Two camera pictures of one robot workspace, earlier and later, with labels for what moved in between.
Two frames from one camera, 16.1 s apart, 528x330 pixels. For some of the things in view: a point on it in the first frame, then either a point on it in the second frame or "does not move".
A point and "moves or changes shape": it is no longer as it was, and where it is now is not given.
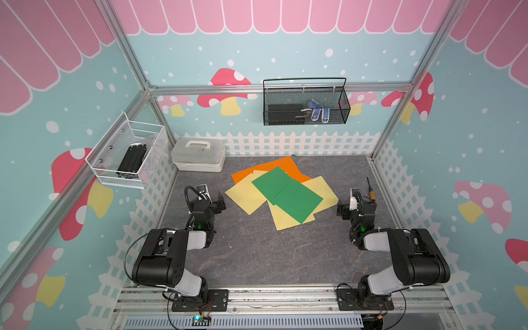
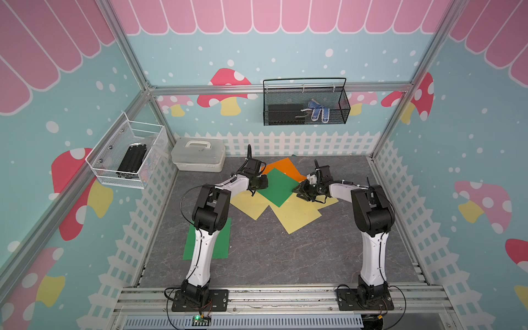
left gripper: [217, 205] -> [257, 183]
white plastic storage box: [199, 154] does not move
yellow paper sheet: [245, 194] moves or changes shape
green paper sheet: [273, 182] does not move
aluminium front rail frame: [283, 307] does not move
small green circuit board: [197, 320] does not move
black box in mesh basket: [285, 114] does not move
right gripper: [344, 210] -> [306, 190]
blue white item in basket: [316, 108] does not move
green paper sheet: [298, 201] -> [221, 248]
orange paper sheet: [286, 164] does not move
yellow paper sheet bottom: [282, 220] moves or changes shape
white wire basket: [128, 152] does not move
